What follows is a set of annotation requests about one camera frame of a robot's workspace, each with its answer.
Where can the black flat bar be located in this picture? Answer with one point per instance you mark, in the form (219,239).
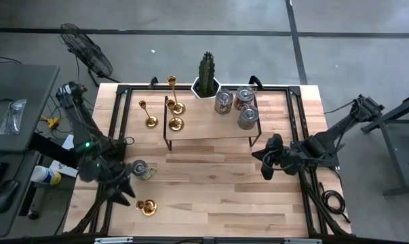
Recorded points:
(51,149)

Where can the green cactus plant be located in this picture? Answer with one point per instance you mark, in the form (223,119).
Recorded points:
(207,74)

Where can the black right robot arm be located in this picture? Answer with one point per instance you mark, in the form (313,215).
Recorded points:
(336,130)

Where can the black metal stand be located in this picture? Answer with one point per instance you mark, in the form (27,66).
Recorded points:
(395,152)

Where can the white canister yellow lid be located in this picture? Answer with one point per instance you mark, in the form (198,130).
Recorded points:
(43,173)

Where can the black caster wheel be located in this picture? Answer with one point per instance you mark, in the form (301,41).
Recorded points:
(33,214)

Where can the black computer mouse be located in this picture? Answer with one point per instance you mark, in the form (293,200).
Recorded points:
(5,194)

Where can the black floor fan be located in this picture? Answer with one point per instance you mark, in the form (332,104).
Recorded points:
(85,51)

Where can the white paper sheet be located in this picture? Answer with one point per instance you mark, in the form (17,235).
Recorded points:
(65,169)

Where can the tallest gold candlestick holder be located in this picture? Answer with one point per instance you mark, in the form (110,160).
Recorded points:
(178,109)

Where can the silver metal candle tin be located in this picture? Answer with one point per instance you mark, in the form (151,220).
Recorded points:
(223,101)
(248,117)
(245,95)

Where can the silver aluminium bracket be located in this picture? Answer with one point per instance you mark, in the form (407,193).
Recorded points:
(114,241)
(302,241)

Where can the black table clamp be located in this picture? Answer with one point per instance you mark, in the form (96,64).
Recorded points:
(153,83)
(258,80)

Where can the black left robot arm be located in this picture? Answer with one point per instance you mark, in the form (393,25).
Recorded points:
(77,118)

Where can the glass jar candle paper tag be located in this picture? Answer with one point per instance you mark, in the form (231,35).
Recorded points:
(139,168)

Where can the white hexagonal plant pot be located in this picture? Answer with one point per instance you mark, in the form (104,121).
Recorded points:
(195,91)

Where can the wooden riser shelf black legs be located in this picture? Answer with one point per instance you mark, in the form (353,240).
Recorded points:
(207,130)

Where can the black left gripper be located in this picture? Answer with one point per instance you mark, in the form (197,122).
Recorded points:
(113,178)

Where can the dark grey low desk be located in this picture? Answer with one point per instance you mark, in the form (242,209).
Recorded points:
(14,223)

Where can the black metal table frame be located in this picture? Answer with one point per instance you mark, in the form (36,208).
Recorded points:
(295,90)

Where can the short gold candlestick holder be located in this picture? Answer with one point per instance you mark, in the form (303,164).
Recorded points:
(150,207)
(152,122)

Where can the short gold candlestick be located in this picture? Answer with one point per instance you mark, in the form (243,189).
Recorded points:
(176,124)

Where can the clear plastic bag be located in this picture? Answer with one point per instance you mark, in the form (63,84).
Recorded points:
(13,117)

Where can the yellow power plug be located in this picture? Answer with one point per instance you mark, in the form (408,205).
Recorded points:
(53,122)

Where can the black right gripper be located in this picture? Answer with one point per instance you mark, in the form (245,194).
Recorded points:
(285,159)

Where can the grey desk top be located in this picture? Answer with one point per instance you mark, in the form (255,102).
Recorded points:
(21,81)

